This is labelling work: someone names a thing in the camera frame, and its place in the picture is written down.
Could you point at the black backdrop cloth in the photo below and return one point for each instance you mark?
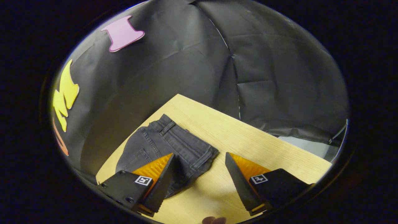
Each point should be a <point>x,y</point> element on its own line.
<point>174,62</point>

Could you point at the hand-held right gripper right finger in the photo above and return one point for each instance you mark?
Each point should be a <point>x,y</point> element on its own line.
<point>239,186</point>

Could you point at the dark grey jeans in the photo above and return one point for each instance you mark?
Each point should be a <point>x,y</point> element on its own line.
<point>174,143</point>

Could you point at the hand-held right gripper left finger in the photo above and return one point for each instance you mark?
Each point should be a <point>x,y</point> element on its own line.
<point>161,189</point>

